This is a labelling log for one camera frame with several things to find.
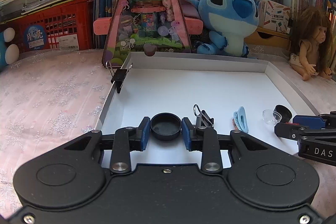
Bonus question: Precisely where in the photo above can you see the Doraemon plush toy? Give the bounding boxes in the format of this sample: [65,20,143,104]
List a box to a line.
[0,28,19,71]

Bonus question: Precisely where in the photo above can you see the black binder clip on tray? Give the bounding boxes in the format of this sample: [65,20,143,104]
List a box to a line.
[105,61,133,94]

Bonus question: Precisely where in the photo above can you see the black round cap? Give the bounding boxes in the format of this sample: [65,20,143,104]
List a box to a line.
[274,105,292,123]
[150,113,182,141]

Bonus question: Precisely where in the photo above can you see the pink snowflake tablecloth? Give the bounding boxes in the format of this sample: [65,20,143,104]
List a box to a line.
[1,50,335,217]

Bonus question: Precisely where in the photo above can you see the wooden drawer box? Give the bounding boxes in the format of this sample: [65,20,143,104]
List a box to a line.
[244,27,290,50]

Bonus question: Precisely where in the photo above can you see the red plastic crate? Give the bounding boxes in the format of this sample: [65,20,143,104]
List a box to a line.
[1,0,93,53]

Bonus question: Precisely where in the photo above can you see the Stitch blue plush toy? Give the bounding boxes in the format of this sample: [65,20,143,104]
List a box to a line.
[183,0,259,57]

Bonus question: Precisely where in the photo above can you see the clear plastic cap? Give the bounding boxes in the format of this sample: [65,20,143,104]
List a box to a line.
[262,109,282,126]

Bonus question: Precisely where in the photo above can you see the brown haired baby doll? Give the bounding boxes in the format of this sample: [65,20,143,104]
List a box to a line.
[289,7,332,81]

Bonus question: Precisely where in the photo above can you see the white colourful cardboard box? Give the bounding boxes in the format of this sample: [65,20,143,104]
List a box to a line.
[257,0,290,34]

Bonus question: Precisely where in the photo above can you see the black binder clip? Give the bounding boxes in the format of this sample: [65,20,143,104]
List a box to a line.
[193,104,214,128]
[105,61,133,94]

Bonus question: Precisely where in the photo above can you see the light blue hair clip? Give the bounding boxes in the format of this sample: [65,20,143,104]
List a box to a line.
[233,106,248,133]

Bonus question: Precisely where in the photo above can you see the pink triangular diorama house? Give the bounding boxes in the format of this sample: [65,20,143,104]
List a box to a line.
[93,0,203,65]

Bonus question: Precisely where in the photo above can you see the white cardboard box tray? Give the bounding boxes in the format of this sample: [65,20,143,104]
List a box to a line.
[96,52,317,155]

